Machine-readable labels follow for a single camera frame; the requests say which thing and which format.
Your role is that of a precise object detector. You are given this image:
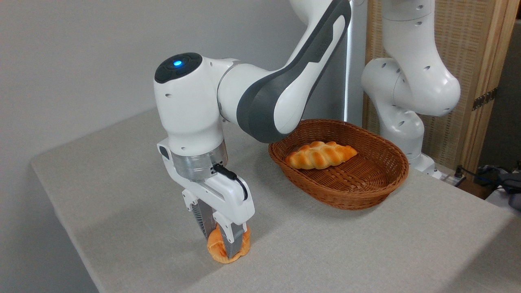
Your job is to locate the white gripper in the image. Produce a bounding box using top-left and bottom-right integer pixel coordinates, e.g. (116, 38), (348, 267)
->
(158, 138), (255, 259)

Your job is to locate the round knotted bread roll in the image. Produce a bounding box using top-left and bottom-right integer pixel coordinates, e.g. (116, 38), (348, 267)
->
(207, 225), (252, 265)

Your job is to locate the long braided bread loaf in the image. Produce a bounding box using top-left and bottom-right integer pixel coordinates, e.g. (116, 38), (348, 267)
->
(284, 141), (358, 170)

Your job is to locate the brown oval wicker basket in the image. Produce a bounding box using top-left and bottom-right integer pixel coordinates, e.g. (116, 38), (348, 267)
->
(268, 118), (409, 211)

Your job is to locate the grey tablecloth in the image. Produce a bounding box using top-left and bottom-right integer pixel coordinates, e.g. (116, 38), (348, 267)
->
(29, 107), (521, 293)

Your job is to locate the white power strip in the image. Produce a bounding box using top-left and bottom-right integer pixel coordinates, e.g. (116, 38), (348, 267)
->
(440, 172), (467, 188)

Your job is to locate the dark grey bag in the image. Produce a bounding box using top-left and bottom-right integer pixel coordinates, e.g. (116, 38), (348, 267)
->
(477, 165), (521, 211)

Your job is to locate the dark metal screen hinge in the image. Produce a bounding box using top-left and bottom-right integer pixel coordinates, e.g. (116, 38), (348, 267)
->
(472, 87), (498, 111)

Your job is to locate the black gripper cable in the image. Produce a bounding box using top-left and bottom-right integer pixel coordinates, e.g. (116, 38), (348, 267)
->
(212, 163), (249, 201)

